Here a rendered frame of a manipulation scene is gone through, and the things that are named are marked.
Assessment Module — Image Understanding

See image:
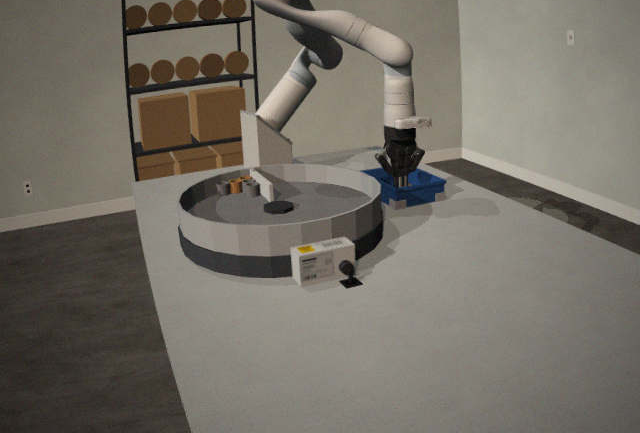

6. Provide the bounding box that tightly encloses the blue crate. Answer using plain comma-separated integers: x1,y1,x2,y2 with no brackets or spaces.
361,168,447,210

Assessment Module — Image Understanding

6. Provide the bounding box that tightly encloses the grey metal ring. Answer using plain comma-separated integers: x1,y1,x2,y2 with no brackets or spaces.
245,182,260,197
242,179,256,193
216,181,230,196

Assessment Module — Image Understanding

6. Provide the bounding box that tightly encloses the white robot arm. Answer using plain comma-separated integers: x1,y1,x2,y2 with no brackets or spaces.
253,0,431,132

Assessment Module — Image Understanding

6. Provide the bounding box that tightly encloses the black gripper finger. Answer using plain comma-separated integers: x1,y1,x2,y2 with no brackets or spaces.
375,147,402,188
401,147,425,187

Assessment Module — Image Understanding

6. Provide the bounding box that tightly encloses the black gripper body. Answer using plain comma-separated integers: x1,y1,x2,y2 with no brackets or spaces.
383,125,417,162

